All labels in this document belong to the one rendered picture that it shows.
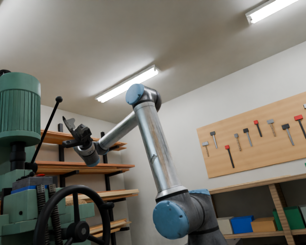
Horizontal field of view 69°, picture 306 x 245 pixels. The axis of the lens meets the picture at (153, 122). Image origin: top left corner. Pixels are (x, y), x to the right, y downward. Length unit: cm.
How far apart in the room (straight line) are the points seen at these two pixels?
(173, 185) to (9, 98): 79
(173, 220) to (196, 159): 321
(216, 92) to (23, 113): 352
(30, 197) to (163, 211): 48
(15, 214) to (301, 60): 394
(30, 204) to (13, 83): 56
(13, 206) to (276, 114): 355
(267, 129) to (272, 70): 96
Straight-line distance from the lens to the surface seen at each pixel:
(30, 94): 115
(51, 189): 84
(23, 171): 106
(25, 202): 81
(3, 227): 87
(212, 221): 112
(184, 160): 420
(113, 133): 143
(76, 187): 79
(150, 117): 106
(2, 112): 112
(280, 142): 378
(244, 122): 390
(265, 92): 399
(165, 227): 96
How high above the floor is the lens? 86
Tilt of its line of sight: 19 degrees up
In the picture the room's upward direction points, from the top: 10 degrees counter-clockwise
